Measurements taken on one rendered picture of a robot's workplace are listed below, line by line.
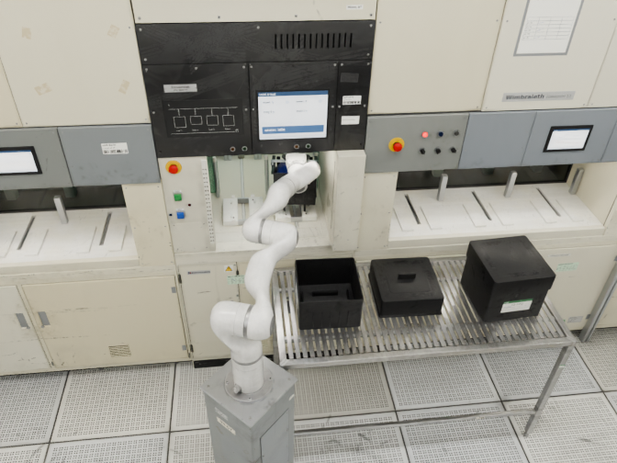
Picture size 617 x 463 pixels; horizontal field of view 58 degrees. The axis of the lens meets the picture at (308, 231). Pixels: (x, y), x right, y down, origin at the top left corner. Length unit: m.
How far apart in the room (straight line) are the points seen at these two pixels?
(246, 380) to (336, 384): 1.13
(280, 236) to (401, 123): 0.72
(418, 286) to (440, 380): 0.91
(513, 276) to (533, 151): 0.60
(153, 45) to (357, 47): 0.76
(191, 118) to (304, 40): 0.54
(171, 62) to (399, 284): 1.36
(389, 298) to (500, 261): 0.51
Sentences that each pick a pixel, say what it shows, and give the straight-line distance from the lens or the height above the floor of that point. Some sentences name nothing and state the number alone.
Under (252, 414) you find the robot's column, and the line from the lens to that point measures 2.21.
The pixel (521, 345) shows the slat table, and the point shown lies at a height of 0.76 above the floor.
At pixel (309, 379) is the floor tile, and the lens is 3.25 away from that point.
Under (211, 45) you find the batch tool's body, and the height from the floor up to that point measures 1.87.
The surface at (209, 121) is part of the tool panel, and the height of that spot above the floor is 1.56.
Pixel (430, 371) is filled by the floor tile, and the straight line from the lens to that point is 3.37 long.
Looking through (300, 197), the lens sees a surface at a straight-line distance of 2.79.
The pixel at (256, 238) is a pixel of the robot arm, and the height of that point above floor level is 1.24.
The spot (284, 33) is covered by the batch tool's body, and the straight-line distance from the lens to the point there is 2.18.
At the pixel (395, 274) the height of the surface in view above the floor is 0.86.
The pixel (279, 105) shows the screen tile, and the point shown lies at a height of 1.62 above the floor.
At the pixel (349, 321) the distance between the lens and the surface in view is 2.46.
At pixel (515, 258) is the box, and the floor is 1.01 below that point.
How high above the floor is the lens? 2.61
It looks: 38 degrees down
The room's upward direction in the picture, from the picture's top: 2 degrees clockwise
